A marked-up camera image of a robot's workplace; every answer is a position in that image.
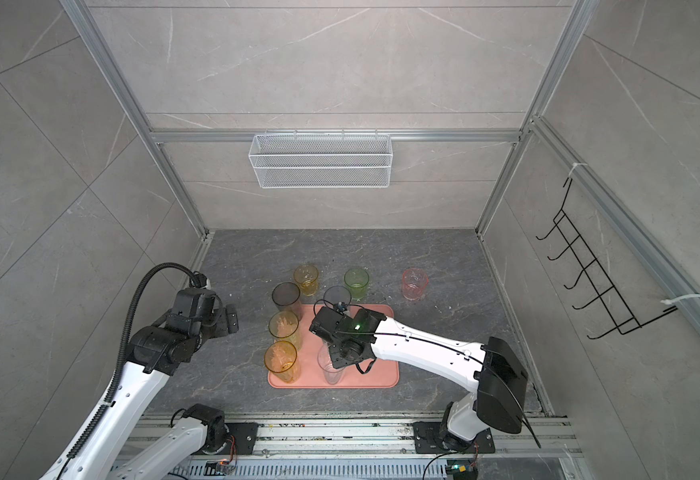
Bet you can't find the clear glass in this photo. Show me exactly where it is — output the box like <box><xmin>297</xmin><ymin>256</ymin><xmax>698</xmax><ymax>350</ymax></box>
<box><xmin>317</xmin><ymin>343</ymin><xmax>344</xmax><ymax>385</ymax></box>

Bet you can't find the pink plastic tray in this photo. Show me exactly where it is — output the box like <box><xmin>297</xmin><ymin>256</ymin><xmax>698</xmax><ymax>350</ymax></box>
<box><xmin>268</xmin><ymin>305</ymin><xmax>399</xmax><ymax>389</ymax></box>

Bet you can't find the tall blue glass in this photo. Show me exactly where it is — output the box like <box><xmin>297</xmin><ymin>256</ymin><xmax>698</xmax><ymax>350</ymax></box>
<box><xmin>322</xmin><ymin>285</ymin><xmax>352</xmax><ymax>307</ymax></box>

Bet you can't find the short green glass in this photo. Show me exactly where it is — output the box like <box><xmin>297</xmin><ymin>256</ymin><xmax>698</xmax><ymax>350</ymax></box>
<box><xmin>343</xmin><ymin>267</ymin><xmax>370</xmax><ymax>302</ymax></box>

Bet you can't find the light green tall glass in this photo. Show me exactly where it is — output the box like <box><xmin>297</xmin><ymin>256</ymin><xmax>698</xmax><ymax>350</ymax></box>
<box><xmin>268</xmin><ymin>310</ymin><xmax>302</xmax><ymax>350</ymax></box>

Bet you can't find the tall yellow glass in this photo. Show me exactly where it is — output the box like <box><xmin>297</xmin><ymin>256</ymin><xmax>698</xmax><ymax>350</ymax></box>
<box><xmin>264</xmin><ymin>341</ymin><xmax>301</xmax><ymax>384</ymax></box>

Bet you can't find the short yellow glass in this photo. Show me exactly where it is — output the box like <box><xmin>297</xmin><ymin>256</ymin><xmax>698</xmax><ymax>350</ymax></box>
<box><xmin>293</xmin><ymin>264</ymin><xmax>320</xmax><ymax>296</ymax></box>

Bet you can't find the dark grey tall glass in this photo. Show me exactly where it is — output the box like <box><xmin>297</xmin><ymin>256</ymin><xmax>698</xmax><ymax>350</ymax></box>
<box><xmin>271</xmin><ymin>282</ymin><xmax>302</xmax><ymax>319</ymax></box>

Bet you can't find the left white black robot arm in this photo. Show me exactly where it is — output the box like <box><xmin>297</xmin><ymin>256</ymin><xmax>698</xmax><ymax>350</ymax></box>
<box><xmin>43</xmin><ymin>262</ymin><xmax>238</xmax><ymax>479</ymax></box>

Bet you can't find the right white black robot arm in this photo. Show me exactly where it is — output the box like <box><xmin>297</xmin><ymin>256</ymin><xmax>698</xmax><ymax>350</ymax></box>
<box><xmin>309</xmin><ymin>302</ymin><xmax>531</xmax><ymax>452</ymax></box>

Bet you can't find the pink short glass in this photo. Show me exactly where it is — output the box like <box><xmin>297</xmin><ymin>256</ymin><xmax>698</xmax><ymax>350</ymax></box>
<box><xmin>402</xmin><ymin>268</ymin><xmax>429</xmax><ymax>301</ymax></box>

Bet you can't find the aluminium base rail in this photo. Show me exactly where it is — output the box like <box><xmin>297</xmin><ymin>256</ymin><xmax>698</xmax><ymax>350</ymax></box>
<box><xmin>226</xmin><ymin>414</ymin><xmax>584</xmax><ymax>459</ymax></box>

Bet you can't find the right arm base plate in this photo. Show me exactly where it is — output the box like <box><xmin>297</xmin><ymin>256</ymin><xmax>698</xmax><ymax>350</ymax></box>
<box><xmin>412</xmin><ymin>421</ymin><xmax>496</xmax><ymax>455</ymax></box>

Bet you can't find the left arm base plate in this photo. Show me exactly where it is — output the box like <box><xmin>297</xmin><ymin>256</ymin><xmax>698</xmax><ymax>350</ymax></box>
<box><xmin>218</xmin><ymin>422</ymin><xmax>259</xmax><ymax>457</ymax></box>

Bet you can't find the white wire mesh basket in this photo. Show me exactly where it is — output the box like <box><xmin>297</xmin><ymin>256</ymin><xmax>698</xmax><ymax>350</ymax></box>
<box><xmin>248</xmin><ymin>133</ymin><xmax>394</xmax><ymax>189</ymax></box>

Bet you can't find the black wire hook rack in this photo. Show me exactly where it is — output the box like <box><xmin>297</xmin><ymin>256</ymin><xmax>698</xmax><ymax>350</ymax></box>
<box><xmin>535</xmin><ymin>178</ymin><xmax>679</xmax><ymax>341</ymax></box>

